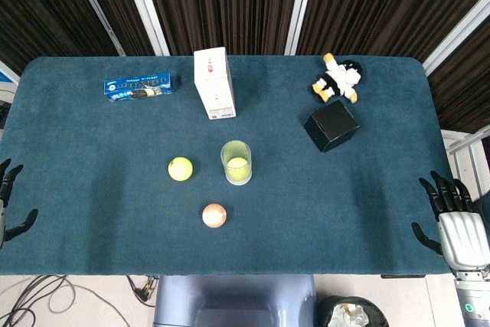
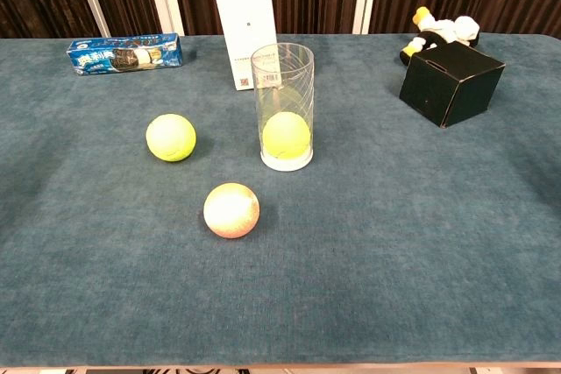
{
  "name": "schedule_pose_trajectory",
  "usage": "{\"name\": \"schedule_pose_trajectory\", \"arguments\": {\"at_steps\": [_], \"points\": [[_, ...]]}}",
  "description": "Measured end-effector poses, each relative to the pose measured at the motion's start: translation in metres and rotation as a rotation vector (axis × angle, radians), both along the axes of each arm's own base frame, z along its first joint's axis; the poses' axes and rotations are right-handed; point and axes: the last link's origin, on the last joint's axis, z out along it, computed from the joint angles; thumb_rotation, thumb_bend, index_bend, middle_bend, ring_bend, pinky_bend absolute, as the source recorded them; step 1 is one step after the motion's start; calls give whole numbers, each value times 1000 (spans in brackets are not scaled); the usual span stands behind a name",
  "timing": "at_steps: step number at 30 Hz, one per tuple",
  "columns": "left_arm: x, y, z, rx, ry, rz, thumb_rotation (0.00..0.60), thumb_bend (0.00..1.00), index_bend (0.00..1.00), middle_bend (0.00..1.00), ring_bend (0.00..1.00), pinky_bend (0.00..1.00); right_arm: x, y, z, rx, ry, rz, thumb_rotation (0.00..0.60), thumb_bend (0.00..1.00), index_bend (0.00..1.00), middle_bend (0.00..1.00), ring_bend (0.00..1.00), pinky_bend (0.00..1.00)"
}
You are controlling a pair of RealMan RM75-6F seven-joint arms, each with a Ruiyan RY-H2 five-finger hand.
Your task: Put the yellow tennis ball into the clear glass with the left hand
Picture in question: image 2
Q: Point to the blue Oreo cookie box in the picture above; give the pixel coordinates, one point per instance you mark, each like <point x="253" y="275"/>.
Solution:
<point x="125" y="53"/>

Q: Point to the orange pink ball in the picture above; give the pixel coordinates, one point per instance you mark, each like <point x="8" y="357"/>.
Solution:
<point x="231" y="210"/>

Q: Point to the black cardboard cube box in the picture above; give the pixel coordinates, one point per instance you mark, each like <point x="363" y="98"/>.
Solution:
<point x="451" y="85"/>

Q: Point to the black white plush toy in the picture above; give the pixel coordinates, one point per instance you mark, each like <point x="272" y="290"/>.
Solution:
<point x="447" y="30"/>

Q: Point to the tall white carton box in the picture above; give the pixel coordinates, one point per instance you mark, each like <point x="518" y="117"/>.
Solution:
<point x="243" y="10"/>

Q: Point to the yellow tennis ball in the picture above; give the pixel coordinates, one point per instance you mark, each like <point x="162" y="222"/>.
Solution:
<point x="170" y="136"/>
<point x="286" y="135"/>

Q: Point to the clear plastic tube container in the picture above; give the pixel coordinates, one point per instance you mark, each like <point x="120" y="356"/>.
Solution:
<point x="284" y="85"/>

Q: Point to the teal table cloth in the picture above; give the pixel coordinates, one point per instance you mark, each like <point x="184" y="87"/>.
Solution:
<point x="280" y="260"/>

